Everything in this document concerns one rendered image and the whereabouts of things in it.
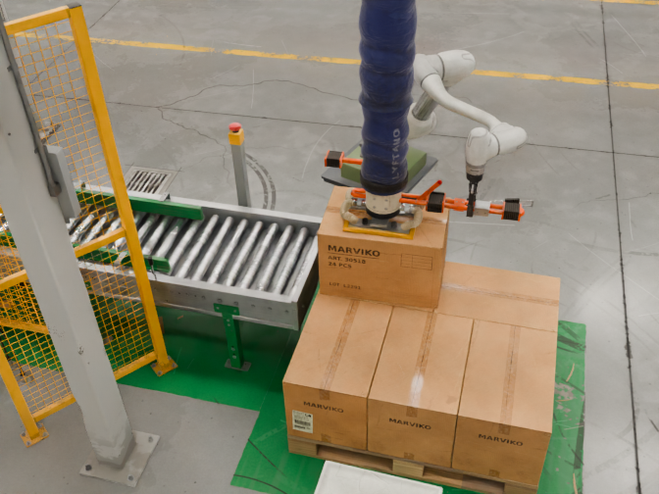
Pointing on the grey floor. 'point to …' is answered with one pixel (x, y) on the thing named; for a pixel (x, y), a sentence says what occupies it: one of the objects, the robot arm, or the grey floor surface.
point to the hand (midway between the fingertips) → (471, 206)
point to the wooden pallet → (407, 468)
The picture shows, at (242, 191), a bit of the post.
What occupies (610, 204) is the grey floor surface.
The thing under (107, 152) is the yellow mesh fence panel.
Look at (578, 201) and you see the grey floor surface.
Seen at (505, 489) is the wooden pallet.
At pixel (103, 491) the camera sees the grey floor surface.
